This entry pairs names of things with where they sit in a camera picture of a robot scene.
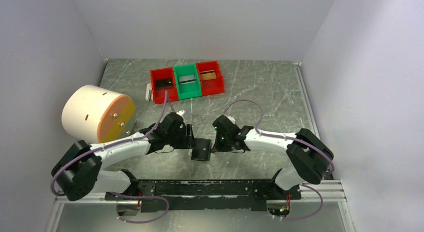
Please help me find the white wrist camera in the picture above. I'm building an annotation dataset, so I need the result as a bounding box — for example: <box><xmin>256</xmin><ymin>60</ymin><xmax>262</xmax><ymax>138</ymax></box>
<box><xmin>176</xmin><ymin>110</ymin><xmax>186</xmax><ymax>118</ymax></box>
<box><xmin>226</xmin><ymin>115</ymin><xmax>236</xmax><ymax>124</ymax></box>

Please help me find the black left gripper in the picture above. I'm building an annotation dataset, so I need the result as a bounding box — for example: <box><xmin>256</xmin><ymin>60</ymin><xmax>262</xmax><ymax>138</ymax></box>
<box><xmin>166</xmin><ymin>124</ymin><xmax>198</xmax><ymax>149</ymax></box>

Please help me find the white orange cylinder drum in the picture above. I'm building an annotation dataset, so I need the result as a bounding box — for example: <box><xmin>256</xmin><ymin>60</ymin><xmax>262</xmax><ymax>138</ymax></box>
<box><xmin>61</xmin><ymin>85</ymin><xmax>136</xmax><ymax>144</ymax></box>

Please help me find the red plastic bin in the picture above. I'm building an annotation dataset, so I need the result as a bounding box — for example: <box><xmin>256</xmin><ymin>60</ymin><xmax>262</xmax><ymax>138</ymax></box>
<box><xmin>195</xmin><ymin>60</ymin><xmax>225</xmax><ymax>96</ymax></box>
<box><xmin>150</xmin><ymin>67</ymin><xmax>179</xmax><ymax>104</ymax></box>

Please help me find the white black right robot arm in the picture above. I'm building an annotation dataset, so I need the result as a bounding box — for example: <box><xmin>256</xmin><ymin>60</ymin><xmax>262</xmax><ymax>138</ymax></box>
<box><xmin>212</xmin><ymin>115</ymin><xmax>334</xmax><ymax>199</ymax></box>

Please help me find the silver card in bin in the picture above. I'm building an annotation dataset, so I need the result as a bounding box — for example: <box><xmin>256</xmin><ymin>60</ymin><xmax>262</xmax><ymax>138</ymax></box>
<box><xmin>178</xmin><ymin>75</ymin><xmax>196</xmax><ymax>85</ymax></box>

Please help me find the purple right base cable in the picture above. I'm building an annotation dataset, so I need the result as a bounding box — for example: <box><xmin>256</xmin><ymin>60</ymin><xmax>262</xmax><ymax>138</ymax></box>
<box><xmin>271</xmin><ymin>184</ymin><xmax>325</xmax><ymax>222</ymax></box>

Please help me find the small white clip block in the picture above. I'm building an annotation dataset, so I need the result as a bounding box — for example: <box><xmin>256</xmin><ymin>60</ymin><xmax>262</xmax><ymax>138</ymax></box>
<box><xmin>145</xmin><ymin>83</ymin><xmax>153</xmax><ymax>102</ymax></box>

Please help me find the black card in bin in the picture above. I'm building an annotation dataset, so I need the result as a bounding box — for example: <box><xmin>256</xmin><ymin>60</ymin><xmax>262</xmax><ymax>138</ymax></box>
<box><xmin>155</xmin><ymin>78</ymin><xmax>174</xmax><ymax>90</ymax></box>

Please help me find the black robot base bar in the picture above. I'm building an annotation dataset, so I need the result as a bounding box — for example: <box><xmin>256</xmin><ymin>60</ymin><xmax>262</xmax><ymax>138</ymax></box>
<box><xmin>104</xmin><ymin>179</ymin><xmax>302</xmax><ymax>212</ymax></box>

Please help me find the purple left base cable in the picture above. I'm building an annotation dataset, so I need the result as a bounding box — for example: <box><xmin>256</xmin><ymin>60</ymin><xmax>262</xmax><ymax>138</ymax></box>
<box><xmin>109</xmin><ymin>192</ymin><xmax>170</xmax><ymax>224</ymax></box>

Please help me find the green plastic bin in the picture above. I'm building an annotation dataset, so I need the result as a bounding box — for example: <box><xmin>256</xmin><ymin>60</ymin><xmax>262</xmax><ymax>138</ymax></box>
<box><xmin>173</xmin><ymin>64</ymin><xmax>202</xmax><ymax>100</ymax></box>

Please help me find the black leather card holder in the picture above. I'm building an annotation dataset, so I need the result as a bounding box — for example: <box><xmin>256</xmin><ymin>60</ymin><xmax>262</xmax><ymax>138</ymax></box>
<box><xmin>190</xmin><ymin>138</ymin><xmax>212</xmax><ymax>162</ymax></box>

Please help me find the aluminium frame rail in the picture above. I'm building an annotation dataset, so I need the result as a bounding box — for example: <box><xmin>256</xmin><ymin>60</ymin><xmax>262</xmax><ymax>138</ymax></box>
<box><xmin>51</xmin><ymin>59</ymin><xmax>353</xmax><ymax>231</ymax></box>

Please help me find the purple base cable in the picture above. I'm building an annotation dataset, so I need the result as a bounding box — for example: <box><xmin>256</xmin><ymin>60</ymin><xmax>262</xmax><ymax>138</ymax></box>
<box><xmin>271</xmin><ymin>184</ymin><xmax>325</xmax><ymax>222</ymax></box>
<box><xmin>109</xmin><ymin>192</ymin><xmax>170</xmax><ymax>224</ymax></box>

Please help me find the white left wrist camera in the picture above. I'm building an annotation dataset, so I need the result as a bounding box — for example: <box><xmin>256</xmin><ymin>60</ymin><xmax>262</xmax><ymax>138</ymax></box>
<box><xmin>176</xmin><ymin>110</ymin><xmax>186</xmax><ymax>118</ymax></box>

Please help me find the gold card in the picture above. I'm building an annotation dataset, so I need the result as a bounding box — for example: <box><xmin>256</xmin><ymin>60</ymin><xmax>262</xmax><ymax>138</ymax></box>
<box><xmin>200</xmin><ymin>70</ymin><xmax>217</xmax><ymax>81</ymax></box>

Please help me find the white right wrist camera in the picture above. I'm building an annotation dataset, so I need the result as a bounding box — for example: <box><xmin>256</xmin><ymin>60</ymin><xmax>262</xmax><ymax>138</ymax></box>
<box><xmin>226</xmin><ymin>115</ymin><xmax>236</xmax><ymax>124</ymax></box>

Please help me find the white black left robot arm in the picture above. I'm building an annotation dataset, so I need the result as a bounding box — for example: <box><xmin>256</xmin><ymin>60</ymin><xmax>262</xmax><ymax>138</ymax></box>
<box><xmin>51</xmin><ymin>112</ymin><xmax>195</xmax><ymax>201</ymax></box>

